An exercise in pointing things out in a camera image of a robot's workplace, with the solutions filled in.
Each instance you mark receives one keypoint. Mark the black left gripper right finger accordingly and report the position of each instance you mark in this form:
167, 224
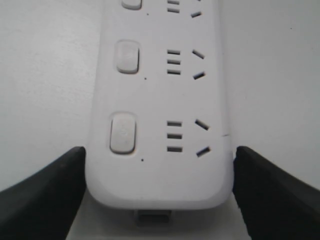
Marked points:
274, 204

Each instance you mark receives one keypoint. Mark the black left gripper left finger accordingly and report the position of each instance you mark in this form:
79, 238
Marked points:
44, 205

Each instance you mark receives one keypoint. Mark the white five-outlet power strip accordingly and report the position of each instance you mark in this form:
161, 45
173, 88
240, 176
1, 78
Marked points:
159, 139

